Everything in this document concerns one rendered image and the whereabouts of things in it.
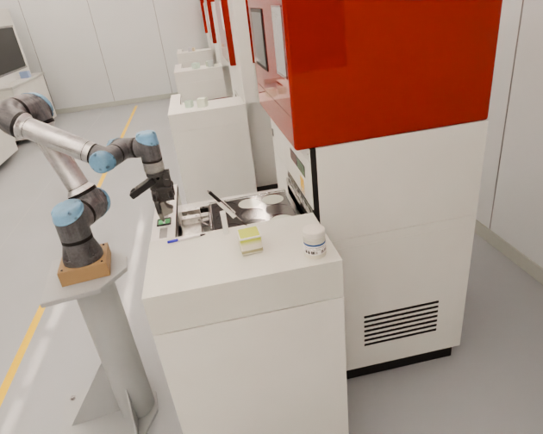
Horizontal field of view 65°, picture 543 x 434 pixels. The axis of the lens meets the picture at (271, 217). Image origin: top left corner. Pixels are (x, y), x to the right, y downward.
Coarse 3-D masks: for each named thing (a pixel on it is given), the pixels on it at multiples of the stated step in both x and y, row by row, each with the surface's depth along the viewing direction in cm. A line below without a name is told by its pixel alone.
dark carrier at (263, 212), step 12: (216, 204) 197; (228, 204) 195; (264, 204) 191; (276, 204) 190; (288, 204) 189; (216, 216) 186; (228, 216) 185; (240, 216) 183; (252, 216) 182; (264, 216) 181; (216, 228) 176
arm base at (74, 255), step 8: (88, 240) 164; (96, 240) 170; (64, 248) 163; (72, 248) 162; (80, 248) 162; (88, 248) 164; (96, 248) 167; (64, 256) 164; (72, 256) 162; (80, 256) 163; (88, 256) 164; (96, 256) 166; (64, 264) 166; (72, 264) 163; (80, 264) 163; (88, 264) 164
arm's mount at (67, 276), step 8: (104, 248) 176; (104, 256) 170; (96, 264) 164; (104, 264) 165; (64, 272) 162; (72, 272) 163; (80, 272) 164; (88, 272) 165; (96, 272) 166; (104, 272) 167; (64, 280) 163; (72, 280) 164; (80, 280) 165; (88, 280) 166
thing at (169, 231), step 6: (174, 186) 206; (174, 198) 193; (174, 204) 187; (174, 210) 181; (156, 216) 178; (168, 216) 177; (174, 216) 176; (156, 222) 173; (174, 222) 171; (156, 228) 168; (162, 228) 169; (168, 228) 167; (174, 228) 167; (156, 234) 164; (162, 234) 164; (168, 234) 163; (174, 234) 162; (150, 240) 160; (156, 240) 160
